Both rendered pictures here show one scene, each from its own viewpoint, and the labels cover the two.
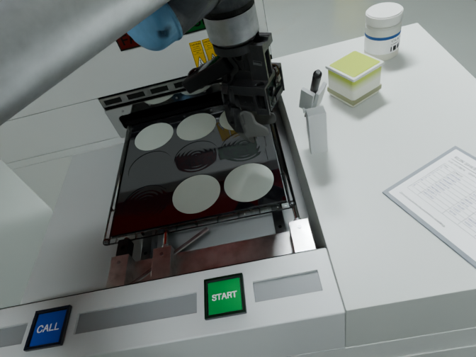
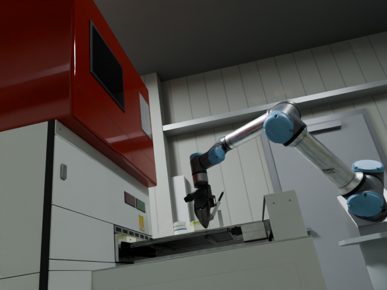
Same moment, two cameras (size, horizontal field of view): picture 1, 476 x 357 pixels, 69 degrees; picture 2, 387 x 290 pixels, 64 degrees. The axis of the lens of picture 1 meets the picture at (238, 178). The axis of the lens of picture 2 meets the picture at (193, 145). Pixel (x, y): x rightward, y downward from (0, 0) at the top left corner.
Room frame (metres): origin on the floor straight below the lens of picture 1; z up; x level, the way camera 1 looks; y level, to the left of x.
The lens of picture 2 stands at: (0.54, 1.39, 0.75)
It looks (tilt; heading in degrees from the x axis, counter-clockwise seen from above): 23 degrees up; 269
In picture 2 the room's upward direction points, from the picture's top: 9 degrees counter-clockwise
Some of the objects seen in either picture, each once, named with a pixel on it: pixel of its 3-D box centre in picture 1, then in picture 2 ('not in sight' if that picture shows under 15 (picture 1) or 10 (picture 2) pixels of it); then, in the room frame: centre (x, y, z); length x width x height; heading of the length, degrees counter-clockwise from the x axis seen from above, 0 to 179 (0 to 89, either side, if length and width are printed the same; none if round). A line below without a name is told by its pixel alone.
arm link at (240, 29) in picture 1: (232, 22); (200, 179); (0.50, -0.06, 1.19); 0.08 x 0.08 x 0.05
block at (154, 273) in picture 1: (163, 270); not in sight; (0.34, 0.17, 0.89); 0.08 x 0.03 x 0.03; 171
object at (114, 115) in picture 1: (190, 105); (138, 251); (0.80, 0.06, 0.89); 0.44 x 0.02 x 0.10; 81
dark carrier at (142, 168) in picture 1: (196, 157); (188, 242); (0.59, 0.07, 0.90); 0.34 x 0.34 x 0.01; 81
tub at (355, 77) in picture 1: (353, 78); (198, 228); (0.54, -0.27, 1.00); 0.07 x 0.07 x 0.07; 18
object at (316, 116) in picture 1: (314, 113); (216, 214); (0.45, -0.15, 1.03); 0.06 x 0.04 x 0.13; 171
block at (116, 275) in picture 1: (120, 278); (253, 227); (0.35, 0.25, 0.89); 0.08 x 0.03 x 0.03; 171
